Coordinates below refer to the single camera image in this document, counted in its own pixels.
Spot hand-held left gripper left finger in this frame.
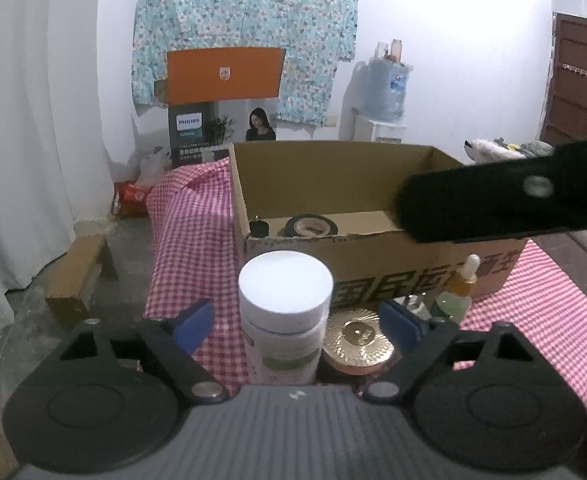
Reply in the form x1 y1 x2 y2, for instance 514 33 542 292
59 299 229 405

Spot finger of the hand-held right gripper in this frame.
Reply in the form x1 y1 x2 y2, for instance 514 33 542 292
395 139 587 245

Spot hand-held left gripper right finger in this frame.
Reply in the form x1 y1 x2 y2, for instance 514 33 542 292
361 300 537 404

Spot large printed cardboard box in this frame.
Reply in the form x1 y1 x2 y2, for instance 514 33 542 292
228 141 530 307

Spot white lidded bottle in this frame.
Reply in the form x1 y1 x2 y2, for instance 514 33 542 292
237 252 335 387

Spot white charger plug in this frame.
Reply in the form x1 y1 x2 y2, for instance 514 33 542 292
396 294 431 323

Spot gold round lid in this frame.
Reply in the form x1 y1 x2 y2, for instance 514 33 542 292
322 309 401 375

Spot grey bedding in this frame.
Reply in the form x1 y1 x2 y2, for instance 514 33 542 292
493 137 557 158

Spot green glass dropper bottle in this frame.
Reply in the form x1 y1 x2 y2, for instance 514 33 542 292
434 254 482 325

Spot red white checkered cloth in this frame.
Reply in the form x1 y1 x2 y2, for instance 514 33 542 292
143 157 587 406

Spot small wooden bench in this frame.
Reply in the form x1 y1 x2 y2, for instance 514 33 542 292
46 234 120 332

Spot black tape roll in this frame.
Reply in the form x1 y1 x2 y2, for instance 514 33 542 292
285 213 340 238

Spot brown wooden door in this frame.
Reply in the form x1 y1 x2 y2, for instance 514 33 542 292
539 12 587 148

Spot white water dispenser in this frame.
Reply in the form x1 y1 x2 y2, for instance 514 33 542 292
353 112 407 143

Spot red packet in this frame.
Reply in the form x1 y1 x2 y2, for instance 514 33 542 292
112 181 155 218

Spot blue water jug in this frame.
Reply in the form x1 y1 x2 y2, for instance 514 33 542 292
361 57 410 122

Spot white plastic bag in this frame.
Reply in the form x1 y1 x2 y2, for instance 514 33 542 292
137 147 173 188

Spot orange and dark appliance carton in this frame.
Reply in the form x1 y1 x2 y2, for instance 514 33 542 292
166 47 286 170

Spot white curtain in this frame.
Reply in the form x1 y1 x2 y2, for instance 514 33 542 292
0 0 115 421

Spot floral hanging cloth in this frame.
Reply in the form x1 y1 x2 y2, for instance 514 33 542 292
132 0 360 128

